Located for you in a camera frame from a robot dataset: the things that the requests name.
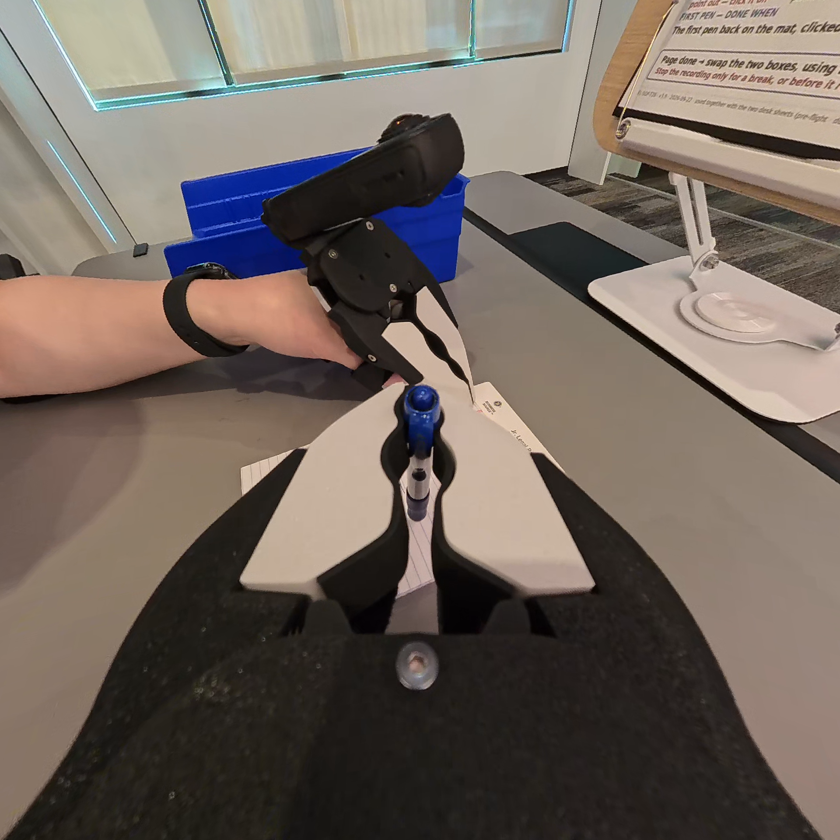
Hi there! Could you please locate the frosted glass window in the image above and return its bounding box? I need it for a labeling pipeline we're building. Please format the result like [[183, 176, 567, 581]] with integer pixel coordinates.
[[36, 0, 577, 110]]

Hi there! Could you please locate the printed instruction sheet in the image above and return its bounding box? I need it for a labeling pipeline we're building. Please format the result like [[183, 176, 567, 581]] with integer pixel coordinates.
[[629, 0, 840, 120]]

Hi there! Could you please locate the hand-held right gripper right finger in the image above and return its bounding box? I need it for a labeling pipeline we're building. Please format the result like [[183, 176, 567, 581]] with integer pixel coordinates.
[[420, 402, 597, 635]]

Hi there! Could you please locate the white tray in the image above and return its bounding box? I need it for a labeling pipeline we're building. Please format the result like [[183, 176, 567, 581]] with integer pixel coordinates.
[[587, 0, 840, 425]]

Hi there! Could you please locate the black wristwatch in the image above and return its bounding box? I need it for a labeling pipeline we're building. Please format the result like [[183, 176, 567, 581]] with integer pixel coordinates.
[[162, 261, 252, 360]]

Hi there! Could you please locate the person's left hand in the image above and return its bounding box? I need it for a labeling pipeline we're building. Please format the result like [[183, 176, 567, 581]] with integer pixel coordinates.
[[220, 269, 403, 389]]

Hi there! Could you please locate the white lined notepad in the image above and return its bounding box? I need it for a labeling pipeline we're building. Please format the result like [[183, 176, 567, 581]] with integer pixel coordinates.
[[240, 382, 567, 602]]

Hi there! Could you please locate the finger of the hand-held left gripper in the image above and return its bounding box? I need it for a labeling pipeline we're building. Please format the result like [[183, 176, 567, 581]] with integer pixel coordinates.
[[382, 322, 427, 385], [412, 260, 476, 404]]

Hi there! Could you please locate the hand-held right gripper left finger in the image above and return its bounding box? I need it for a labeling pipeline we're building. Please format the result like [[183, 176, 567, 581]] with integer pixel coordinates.
[[239, 385, 412, 635]]

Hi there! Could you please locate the blue plastic bin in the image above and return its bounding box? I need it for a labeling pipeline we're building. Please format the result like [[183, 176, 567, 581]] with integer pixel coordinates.
[[163, 156, 472, 285]]

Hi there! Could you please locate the person's left forearm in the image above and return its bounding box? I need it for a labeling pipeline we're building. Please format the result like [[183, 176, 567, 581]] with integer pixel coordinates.
[[0, 274, 181, 400]]

